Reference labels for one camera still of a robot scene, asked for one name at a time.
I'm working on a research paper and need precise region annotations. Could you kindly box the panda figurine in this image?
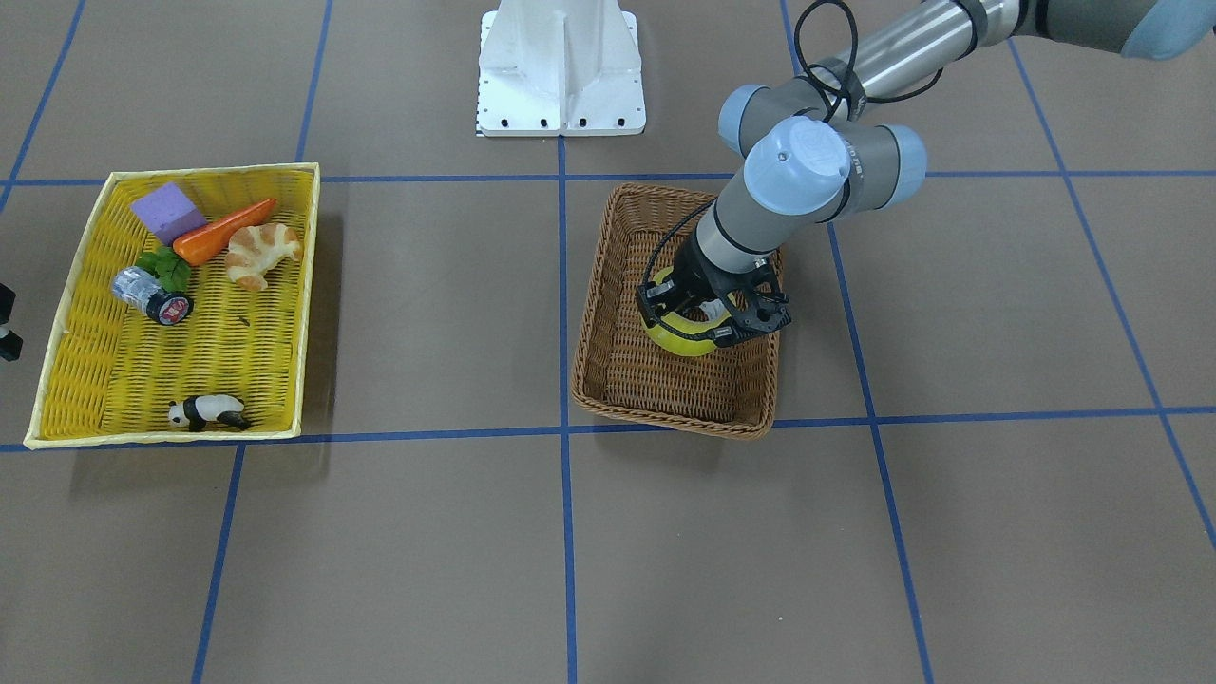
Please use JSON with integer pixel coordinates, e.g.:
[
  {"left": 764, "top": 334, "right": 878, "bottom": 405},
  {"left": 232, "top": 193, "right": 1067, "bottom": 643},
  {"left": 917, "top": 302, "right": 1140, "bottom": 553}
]
[{"left": 167, "top": 394, "right": 253, "bottom": 432}]

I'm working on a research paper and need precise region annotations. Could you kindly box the yellow tape roll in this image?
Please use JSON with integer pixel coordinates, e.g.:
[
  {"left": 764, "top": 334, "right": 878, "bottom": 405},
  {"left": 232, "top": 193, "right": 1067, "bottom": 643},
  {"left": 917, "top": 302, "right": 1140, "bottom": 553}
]
[{"left": 638, "top": 297, "right": 732, "bottom": 357}]

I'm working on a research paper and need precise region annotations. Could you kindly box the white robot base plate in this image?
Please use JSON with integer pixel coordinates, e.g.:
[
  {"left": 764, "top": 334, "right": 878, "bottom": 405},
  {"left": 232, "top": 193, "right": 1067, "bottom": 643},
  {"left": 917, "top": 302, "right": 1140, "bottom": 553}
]
[{"left": 475, "top": 1, "right": 647, "bottom": 138}]

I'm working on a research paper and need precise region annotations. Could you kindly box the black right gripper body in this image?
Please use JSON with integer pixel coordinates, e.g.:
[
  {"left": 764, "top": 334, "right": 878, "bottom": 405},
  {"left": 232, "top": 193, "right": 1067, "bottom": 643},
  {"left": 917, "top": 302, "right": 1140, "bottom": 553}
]
[{"left": 0, "top": 284, "right": 26, "bottom": 361}]

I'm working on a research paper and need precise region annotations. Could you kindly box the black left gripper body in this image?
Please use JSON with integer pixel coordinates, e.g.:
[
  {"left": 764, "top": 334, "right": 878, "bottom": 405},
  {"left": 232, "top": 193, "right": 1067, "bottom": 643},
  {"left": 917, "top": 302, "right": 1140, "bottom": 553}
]
[{"left": 635, "top": 229, "right": 790, "bottom": 348}]

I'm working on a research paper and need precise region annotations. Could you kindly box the purple foam block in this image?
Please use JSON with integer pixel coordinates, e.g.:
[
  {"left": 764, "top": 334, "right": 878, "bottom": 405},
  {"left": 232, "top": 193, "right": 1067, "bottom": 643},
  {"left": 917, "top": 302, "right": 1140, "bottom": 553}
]
[{"left": 130, "top": 181, "right": 208, "bottom": 247}]

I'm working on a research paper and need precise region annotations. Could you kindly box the toy croissant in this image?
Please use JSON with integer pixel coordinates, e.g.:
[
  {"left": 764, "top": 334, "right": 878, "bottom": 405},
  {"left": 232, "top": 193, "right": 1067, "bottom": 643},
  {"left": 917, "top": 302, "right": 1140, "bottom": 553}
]
[{"left": 224, "top": 222, "right": 304, "bottom": 292}]

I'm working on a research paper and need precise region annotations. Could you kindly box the toy carrot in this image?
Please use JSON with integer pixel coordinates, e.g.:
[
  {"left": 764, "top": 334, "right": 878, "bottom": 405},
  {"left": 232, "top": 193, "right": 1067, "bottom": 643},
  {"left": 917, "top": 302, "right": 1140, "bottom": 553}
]
[{"left": 135, "top": 198, "right": 278, "bottom": 292}]

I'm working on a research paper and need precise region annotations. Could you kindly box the brown wicker basket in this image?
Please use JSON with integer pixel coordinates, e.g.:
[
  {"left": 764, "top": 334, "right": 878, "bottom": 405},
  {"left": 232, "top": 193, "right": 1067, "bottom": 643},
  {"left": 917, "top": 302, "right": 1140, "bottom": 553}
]
[{"left": 572, "top": 183, "right": 781, "bottom": 439}]

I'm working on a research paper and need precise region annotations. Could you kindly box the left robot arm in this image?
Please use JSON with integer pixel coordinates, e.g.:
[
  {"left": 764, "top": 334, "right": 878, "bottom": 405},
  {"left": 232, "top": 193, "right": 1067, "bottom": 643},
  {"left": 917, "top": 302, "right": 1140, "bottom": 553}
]
[{"left": 636, "top": 1, "right": 1215, "bottom": 357}]

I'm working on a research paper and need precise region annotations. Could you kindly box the yellow woven basket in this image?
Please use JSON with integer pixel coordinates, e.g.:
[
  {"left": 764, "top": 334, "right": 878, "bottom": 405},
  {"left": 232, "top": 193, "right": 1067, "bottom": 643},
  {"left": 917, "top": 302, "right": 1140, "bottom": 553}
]
[{"left": 26, "top": 161, "right": 321, "bottom": 449}]

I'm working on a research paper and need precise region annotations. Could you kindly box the small black-capped jar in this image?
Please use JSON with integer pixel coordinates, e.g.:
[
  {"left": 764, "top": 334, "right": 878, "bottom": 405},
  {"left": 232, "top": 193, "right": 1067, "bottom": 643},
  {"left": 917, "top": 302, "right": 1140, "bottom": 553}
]
[{"left": 109, "top": 267, "right": 195, "bottom": 327}]

